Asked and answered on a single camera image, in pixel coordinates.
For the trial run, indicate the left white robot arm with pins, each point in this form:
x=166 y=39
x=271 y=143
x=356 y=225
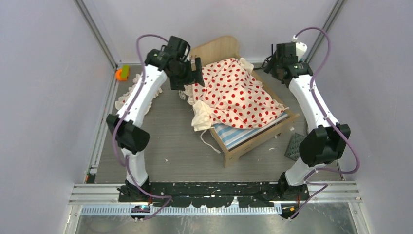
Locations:
x=129 y=140

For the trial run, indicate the blue striped mattress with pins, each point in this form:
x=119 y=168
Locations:
x=233 y=137

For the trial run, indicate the orange green toy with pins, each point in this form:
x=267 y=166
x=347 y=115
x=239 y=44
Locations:
x=122 y=74

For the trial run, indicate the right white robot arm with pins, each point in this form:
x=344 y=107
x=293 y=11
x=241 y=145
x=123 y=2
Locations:
x=325 y=142

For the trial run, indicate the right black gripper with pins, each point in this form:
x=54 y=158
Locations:
x=271 y=64

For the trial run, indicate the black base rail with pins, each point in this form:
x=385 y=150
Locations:
x=209 y=198

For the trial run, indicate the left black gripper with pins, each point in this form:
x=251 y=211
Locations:
x=195 y=76

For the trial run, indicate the strawberry print small pillow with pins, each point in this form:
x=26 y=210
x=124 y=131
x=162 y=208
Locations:
x=121 y=101

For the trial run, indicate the black perforated pad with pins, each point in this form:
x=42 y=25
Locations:
x=293 y=149

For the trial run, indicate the wooden pet bed frame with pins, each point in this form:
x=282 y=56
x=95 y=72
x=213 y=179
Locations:
x=228 y=47

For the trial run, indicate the strawberry print ruffled blanket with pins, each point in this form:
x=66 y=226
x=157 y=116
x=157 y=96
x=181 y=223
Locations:
x=231 y=96

